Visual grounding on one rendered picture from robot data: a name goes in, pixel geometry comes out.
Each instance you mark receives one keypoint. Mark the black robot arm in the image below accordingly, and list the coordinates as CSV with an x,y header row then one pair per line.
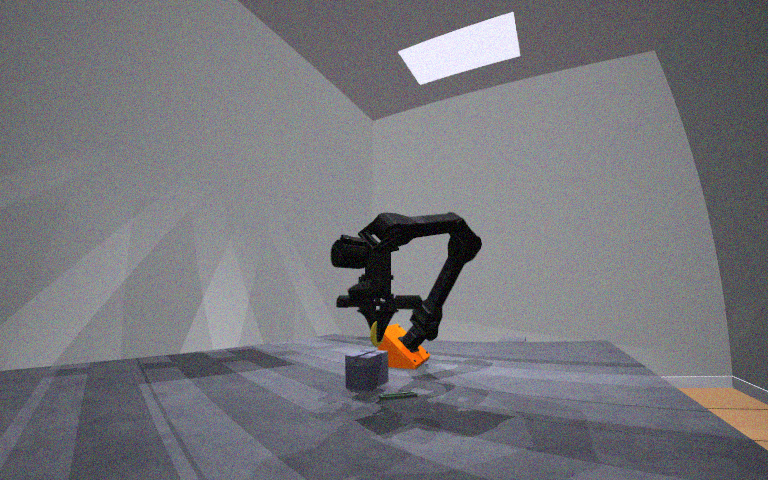
x,y
395,230

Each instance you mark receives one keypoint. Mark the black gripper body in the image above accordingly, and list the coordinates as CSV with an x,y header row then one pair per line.
x,y
390,303

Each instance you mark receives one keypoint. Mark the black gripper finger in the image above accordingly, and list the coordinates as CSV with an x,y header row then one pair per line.
x,y
383,319
369,315

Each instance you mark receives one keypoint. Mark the gold coin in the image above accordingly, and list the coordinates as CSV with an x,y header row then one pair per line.
x,y
373,337

